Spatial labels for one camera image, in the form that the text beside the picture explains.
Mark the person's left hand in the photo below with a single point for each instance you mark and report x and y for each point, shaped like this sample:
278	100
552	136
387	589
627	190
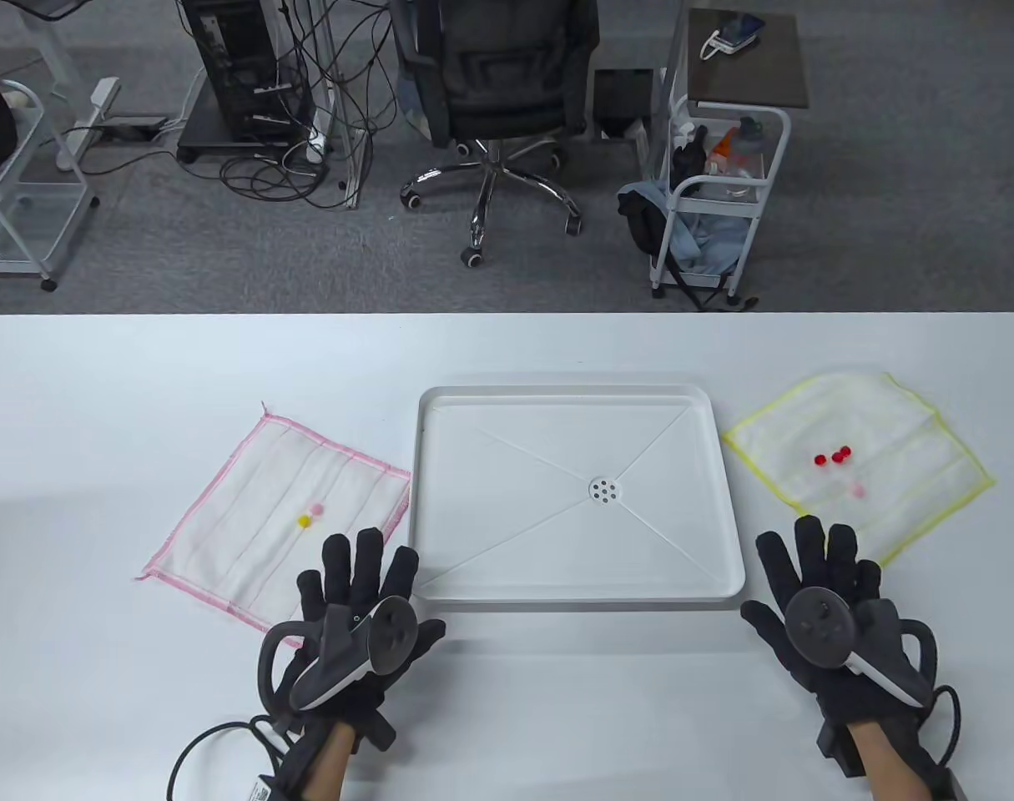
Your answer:
340	576

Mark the person's right hand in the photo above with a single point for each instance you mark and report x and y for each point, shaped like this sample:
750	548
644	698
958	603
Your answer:
815	559

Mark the pink-edged white dish cloth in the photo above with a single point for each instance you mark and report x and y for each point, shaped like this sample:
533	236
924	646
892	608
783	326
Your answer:
248	517

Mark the yellow-edged white dish cloth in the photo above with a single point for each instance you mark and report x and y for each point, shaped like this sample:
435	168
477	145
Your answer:
890	450

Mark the person's right forearm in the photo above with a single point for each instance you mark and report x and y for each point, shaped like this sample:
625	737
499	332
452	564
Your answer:
886	768

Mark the person's left forearm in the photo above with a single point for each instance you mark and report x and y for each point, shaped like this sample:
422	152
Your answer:
323	768

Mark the black forearm module box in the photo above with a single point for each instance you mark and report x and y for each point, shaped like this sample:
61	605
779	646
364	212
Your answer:
945	788

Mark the light blue cloth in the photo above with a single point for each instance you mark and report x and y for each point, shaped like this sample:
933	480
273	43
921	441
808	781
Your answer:
707	242

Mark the white plastic tray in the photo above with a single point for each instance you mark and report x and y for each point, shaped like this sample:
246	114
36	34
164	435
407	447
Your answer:
515	467

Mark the white rolling cart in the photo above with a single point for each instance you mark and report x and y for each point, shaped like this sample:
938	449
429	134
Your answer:
14	250
749	242

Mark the black backpack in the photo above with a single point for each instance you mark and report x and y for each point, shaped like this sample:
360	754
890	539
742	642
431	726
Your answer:
644	221

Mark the clear bottle grey cap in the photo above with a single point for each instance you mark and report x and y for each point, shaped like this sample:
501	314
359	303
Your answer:
744	154

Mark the black handheld tool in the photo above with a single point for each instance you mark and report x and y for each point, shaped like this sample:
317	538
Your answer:
688	163

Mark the orange white bottle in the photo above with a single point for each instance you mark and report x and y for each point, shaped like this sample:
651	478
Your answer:
721	148

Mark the white power strip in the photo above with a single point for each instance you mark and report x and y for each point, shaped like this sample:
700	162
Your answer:
315	146

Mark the brown side table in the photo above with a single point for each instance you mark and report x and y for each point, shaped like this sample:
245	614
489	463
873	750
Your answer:
749	75

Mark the black floor socket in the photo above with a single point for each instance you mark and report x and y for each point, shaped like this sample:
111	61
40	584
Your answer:
131	128

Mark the black box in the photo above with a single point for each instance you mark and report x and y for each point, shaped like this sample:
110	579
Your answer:
623	100

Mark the white desk leg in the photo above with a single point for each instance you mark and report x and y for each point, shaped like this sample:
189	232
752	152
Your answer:
85	125

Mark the black computer tower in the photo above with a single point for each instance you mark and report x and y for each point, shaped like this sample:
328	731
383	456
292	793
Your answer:
231	67

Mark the black office chair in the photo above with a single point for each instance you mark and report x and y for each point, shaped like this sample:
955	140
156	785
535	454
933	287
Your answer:
498	75

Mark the blue smartphone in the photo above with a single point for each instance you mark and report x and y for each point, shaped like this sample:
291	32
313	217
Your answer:
739	33

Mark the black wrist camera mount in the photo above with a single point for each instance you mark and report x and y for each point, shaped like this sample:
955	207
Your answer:
840	751
377	734

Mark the white metal desk frame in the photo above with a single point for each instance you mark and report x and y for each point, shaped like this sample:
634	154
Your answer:
352	167

